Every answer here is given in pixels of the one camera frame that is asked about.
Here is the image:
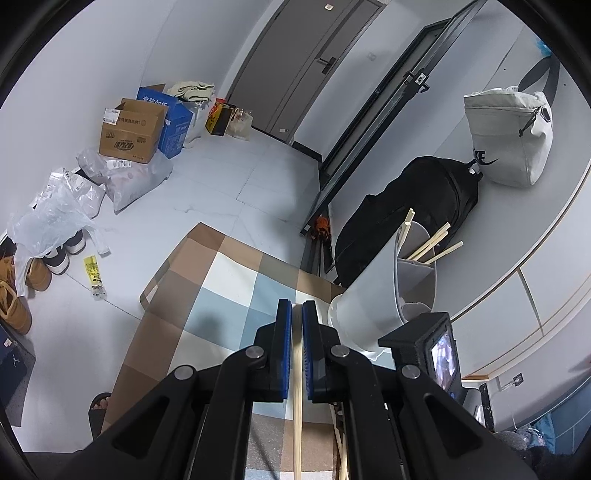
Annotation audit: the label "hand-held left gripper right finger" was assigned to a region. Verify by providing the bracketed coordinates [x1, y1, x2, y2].
[302, 300, 539, 480]

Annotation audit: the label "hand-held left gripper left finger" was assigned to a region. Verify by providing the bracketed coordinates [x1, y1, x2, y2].
[55, 298, 294, 480]

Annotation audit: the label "white plastic utensil holder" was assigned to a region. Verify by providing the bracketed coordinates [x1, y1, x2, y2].
[327, 220, 437, 363]

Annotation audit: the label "checked mat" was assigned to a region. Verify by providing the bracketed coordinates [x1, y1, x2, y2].
[113, 222, 361, 480]

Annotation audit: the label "white wardrobe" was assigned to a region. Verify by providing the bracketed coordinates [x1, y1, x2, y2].
[443, 157, 591, 384]

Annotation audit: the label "black backpack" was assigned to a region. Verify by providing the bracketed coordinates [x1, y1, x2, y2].
[333, 156, 483, 287]

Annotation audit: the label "blue cloth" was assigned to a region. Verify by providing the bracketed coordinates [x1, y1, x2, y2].
[522, 411, 571, 444]

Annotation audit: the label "dark cloth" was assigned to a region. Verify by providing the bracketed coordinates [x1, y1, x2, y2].
[494, 429, 573, 480]

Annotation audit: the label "black slipper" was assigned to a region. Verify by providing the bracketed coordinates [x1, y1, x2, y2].
[88, 391, 112, 440]

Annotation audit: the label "yellow packet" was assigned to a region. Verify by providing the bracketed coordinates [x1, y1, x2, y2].
[83, 255, 108, 298]

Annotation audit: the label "black framed glass door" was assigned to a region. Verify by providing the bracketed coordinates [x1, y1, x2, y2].
[292, 0, 488, 278]

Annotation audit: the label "white tote bag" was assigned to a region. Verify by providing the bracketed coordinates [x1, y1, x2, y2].
[463, 55, 561, 188]

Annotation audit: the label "grey parcel bag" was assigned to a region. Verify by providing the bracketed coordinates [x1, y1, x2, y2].
[76, 147, 174, 214]

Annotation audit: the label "white and black sneaker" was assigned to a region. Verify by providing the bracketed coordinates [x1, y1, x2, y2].
[65, 229, 88, 256]
[44, 247, 71, 276]

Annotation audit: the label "blue cardboard box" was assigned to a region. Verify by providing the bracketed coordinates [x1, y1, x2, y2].
[137, 83, 194, 160]

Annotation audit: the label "white plastic bag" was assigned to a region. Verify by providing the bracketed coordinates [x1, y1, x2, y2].
[185, 95, 218, 148]

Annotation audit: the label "brown shoe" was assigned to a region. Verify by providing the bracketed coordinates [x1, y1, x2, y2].
[0, 281, 33, 335]
[16, 256, 52, 292]

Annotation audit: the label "brown cardboard box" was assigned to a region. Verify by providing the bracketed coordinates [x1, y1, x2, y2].
[99, 98, 169, 165]

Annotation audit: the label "dark blue shoe box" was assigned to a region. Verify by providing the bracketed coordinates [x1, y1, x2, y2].
[0, 318, 37, 428]

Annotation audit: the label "clear plastic bags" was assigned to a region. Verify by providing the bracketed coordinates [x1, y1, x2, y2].
[7, 168, 112, 296]

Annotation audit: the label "beige folded cloth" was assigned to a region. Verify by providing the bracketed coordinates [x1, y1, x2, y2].
[168, 79, 216, 102]

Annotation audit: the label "grey entrance door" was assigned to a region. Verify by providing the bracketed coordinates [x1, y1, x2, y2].
[226, 0, 386, 148]

